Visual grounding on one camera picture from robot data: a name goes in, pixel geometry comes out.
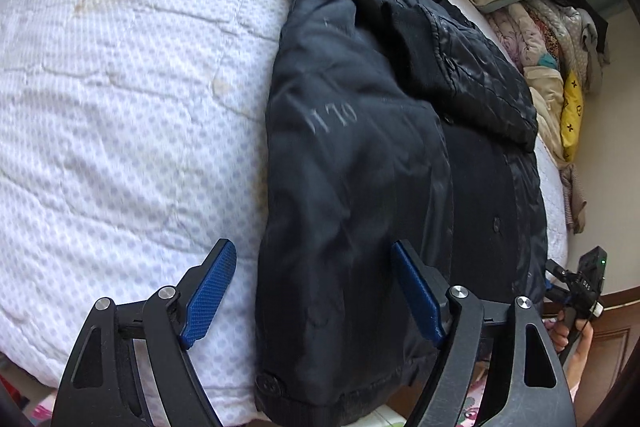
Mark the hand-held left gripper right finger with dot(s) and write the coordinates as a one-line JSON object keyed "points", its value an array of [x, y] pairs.
{"points": [[419, 294]]}

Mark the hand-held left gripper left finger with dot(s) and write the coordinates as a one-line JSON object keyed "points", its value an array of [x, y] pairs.
{"points": [[210, 294]]}

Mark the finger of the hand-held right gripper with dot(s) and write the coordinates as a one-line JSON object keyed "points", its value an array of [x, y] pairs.
{"points": [[554, 279]]}

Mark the dark navy printed jacket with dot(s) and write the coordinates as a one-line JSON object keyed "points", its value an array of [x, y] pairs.
{"points": [[380, 167]]}

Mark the person's right forearm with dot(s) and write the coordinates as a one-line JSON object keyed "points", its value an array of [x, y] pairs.
{"points": [[577, 372]]}

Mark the person's right hand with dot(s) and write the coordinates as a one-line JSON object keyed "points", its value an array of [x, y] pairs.
{"points": [[562, 332]]}

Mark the wooden cabinet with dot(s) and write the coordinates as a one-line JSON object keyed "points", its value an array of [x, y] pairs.
{"points": [[610, 347]]}

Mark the brown striped cloth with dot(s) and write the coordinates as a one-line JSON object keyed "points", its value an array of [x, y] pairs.
{"points": [[572, 197]]}

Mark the yellow patterned pillow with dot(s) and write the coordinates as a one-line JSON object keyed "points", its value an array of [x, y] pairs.
{"points": [[572, 112]]}

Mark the cream cloth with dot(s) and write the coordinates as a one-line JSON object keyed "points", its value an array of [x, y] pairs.
{"points": [[545, 107]]}

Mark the white quilted bed cover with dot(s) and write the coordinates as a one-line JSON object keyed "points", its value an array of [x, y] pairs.
{"points": [[125, 107]]}

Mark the pink floral quilt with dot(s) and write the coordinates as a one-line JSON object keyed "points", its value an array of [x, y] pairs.
{"points": [[515, 34]]}

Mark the grey polka dot blanket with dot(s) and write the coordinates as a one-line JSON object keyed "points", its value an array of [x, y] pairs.
{"points": [[570, 24]]}

